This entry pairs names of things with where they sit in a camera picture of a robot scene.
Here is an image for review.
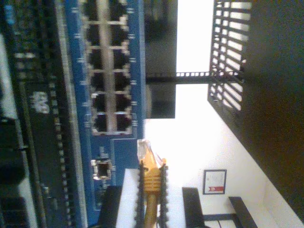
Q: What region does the yellow network cable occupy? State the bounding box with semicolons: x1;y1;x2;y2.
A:
137;139;168;228

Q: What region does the black rack server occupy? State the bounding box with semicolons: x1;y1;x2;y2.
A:
0;0;83;228

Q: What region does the black slatted structure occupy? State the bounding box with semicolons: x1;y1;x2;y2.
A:
207;0;304;216

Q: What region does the dark rectangular panel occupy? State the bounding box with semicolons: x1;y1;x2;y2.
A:
144;0;178;119

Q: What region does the framed wall certificate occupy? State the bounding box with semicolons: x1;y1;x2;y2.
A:
202;169;228;196

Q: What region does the blue network switch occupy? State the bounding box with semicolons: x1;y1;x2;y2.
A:
56;0;147;228

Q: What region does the black perforated rack frame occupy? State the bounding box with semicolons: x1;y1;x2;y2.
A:
146;70;245;85

